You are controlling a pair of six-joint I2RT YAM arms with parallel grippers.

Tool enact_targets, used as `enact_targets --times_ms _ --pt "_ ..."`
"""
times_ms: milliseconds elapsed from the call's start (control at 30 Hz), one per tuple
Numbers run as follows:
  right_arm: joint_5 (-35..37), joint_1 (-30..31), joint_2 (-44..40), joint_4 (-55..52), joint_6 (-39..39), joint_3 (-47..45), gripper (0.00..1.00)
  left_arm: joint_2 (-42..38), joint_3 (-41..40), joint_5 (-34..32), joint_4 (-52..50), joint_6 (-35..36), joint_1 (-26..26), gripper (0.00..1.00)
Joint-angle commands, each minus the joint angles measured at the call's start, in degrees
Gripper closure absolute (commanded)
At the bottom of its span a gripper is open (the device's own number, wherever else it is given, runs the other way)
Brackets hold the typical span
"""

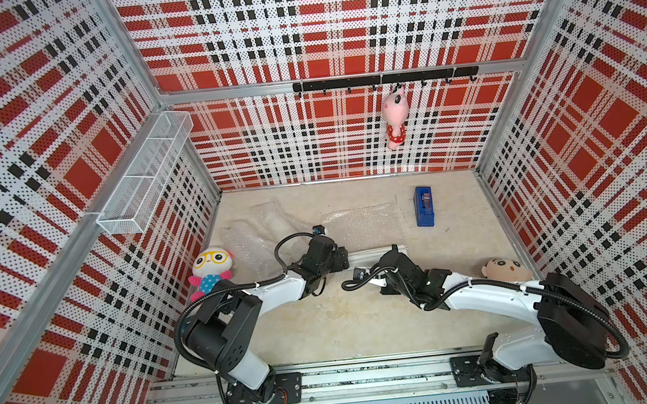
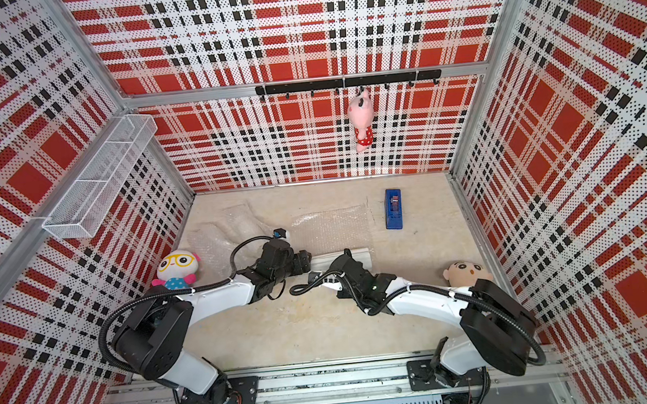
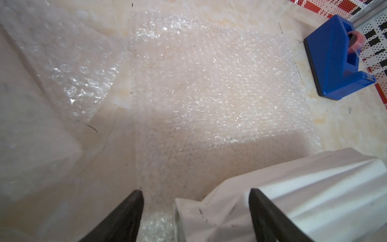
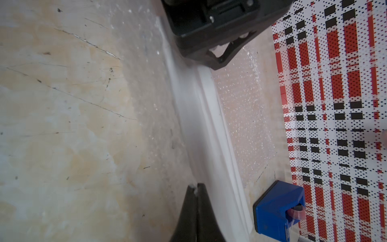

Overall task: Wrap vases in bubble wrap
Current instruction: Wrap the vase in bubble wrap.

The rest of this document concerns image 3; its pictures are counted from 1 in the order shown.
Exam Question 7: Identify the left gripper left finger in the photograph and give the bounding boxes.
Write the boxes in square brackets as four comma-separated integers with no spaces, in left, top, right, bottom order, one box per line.
[81,190,144,242]

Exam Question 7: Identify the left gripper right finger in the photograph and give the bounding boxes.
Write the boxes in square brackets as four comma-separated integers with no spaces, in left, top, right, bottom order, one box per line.
[249,188,312,242]

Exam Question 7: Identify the tall white ribbed vase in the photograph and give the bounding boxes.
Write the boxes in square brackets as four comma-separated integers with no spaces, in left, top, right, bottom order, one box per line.
[173,148,387,242]

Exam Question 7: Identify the blue box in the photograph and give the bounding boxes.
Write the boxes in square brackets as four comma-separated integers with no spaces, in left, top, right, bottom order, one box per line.
[303,15,377,100]

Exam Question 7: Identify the pink tape roll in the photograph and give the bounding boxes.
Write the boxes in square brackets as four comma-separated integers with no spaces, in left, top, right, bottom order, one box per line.
[348,30,366,54]

